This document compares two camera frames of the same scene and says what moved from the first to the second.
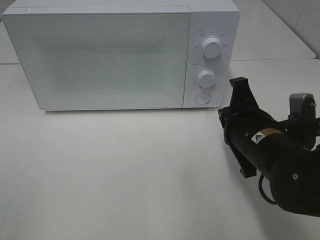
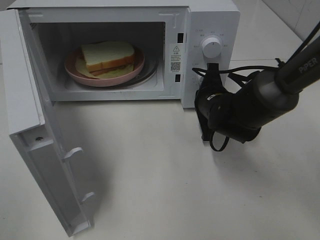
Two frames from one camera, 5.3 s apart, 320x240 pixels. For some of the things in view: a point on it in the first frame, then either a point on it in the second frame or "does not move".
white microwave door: [88, 58] to [33, 125]
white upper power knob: [211, 47] does not move
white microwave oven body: [74, 56] does not move
